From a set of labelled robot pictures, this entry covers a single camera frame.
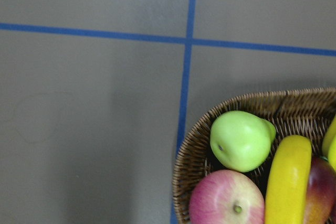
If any red apple in basket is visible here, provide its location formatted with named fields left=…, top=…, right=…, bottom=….
left=188, top=169, right=265, bottom=223

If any wooden fruit basket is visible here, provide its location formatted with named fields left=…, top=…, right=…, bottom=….
left=171, top=87, right=335, bottom=223

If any yellow green fruit in basket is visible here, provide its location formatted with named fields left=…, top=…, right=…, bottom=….
left=322, top=117, right=335, bottom=170

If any red yellow mango fruit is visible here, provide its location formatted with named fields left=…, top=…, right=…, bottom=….
left=303, top=156, right=335, bottom=223

